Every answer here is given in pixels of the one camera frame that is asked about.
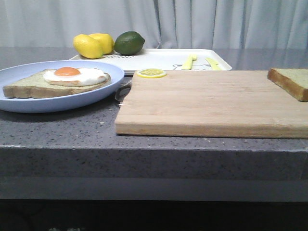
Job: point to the toast slice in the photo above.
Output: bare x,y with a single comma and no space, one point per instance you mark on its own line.
293,81
35,86

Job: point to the light blue round plate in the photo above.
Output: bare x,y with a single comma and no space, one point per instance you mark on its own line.
56,104

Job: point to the white bear tray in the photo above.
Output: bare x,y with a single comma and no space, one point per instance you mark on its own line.
165,59

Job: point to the lemon slice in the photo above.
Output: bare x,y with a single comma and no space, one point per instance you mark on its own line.
151,73

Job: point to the yellow plastic fork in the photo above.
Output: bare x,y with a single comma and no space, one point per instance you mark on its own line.
189,62

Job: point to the wooden cutting board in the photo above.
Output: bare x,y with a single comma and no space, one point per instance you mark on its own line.
239,104

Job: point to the green lime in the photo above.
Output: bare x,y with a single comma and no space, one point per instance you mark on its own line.
129,43

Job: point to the yellow plastic knife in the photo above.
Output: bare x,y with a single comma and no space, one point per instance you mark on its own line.
213,63

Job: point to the fried egg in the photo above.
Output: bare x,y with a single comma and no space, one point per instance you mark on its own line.
75,77

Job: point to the rear yellow lemon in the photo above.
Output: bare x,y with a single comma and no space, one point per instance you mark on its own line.
105,40

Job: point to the yellow lemon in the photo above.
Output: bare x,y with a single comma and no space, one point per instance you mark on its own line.
105,40
87,46

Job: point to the front yellow lemon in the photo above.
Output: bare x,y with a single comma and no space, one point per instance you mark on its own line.
87,46

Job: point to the grey white curtain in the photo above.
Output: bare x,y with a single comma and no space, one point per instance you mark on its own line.
217,24

